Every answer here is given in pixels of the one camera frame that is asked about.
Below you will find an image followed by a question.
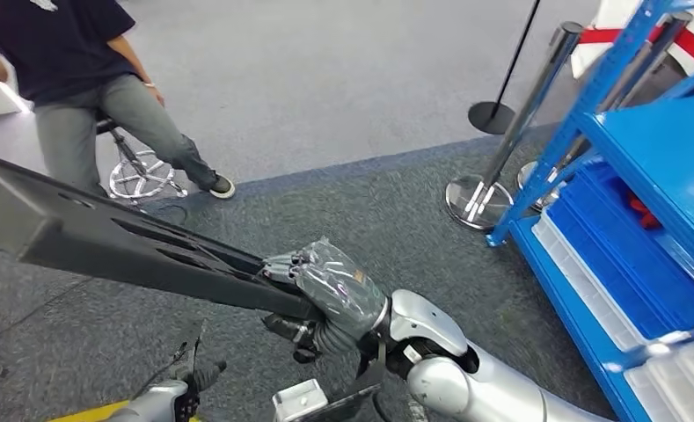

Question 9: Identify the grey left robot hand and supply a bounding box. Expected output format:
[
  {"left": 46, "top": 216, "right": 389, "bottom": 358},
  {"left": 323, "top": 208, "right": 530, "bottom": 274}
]
[{"left": 170, "top": 360, "right": 229, "bottom": 422}]

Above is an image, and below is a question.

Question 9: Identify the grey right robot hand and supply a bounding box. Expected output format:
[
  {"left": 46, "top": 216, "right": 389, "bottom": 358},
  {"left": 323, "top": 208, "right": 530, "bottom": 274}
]
[{"left": 260, "top": 236, "right": 390, "bottom": 364}]

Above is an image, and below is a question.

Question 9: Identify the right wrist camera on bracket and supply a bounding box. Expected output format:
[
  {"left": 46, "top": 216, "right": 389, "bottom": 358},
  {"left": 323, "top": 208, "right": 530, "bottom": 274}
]
[{"left": 272, "top": 343, "right": 389, "bottom": 422}]

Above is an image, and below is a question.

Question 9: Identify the black stanchion post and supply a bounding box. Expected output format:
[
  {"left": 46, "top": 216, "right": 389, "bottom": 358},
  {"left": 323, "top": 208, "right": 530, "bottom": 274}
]
[{"left": 467, "top": 0, "right": 543, "bottom": 135}]

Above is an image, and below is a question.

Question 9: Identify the small red object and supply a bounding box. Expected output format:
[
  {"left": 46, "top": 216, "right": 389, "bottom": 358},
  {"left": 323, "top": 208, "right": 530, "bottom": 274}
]
[{"left": 625, "top": 192, "right": 663, "bottom": 230}]

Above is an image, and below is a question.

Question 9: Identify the thin black floor cable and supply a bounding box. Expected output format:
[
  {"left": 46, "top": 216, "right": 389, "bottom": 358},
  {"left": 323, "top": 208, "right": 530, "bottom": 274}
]
[{"left": 142, "top": 200, "right": 192, "bottom": 229}]

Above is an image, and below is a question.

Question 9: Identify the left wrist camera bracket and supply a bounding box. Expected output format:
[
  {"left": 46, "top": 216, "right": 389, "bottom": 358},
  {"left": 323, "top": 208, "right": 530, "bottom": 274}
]
[{"left": 172, "top": 320, "right": 208, "bottom": 374}]

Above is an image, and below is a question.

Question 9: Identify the white plastic crate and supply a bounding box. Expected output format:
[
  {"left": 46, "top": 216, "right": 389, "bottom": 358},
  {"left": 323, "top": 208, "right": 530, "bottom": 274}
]
[
  {"left": 643, "top": 334, "right": 694, "bottom": 422},
  {"left": 623, "top": 363, "right": 694, "bottom": 422},
  {"left": 531, "top": 209, "right": 692, "bottom": 354}
]

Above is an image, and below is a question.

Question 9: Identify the person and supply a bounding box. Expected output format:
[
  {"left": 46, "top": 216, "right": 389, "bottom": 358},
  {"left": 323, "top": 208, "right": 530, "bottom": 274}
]
[{"left": 0, "top": 0, "right": 237, "bottom": 200}]

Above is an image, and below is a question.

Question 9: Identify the blue plastic crate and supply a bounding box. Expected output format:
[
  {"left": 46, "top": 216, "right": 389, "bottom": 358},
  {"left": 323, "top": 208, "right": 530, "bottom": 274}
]
[
  {"left": 562, "top": 160, "right": 694, "bottom": 329},
  {"left": 547, "top": 198, "right": 694, "bottom": 343}
]

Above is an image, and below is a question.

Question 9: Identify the chrome stanchion post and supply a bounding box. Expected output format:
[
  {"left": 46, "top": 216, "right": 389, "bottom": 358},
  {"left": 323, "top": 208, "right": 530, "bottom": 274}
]
[
  {"left": 516, "top": 11, "right": 694, "bottom": 212},
  {"left": 445, "top": 22, "right": 585, "bottom": 232}
]

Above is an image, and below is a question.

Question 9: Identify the white car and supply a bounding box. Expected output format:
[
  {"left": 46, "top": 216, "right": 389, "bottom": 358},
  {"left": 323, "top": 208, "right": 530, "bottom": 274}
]
[{"left": 570, "top": 0, "right": 694, "bottom": 81}]

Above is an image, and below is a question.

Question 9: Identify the chrome stool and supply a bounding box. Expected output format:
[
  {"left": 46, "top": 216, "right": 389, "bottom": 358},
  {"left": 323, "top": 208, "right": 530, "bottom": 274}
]
[{"left": 94, "top": 110, "right": 189, "bottom": 203}]

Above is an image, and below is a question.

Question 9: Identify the yellow floor tape square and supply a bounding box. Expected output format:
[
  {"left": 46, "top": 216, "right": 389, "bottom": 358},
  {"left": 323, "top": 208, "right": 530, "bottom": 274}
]
[{"left": 49, "top": 400, "right": 202, "bottom": 422}]

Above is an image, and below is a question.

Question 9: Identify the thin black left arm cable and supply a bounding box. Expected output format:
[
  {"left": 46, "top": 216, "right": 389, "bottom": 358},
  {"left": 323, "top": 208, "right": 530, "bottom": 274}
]
[{"left": 129, "top": 323, "right": 208, "bottom": 398}]

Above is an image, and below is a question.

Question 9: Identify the long black slotted plastic part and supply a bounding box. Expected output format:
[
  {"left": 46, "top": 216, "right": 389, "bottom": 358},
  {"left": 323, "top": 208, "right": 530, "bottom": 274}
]
[{"left": 0, "top": 148, "right": 325, "bottom": 323}]

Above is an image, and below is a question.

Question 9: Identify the blue metal shelf rack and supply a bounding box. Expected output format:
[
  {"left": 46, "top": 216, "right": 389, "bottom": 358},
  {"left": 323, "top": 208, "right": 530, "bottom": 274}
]
[{"left": 486, "top": 0, "right": 694, "bottom": 422}]

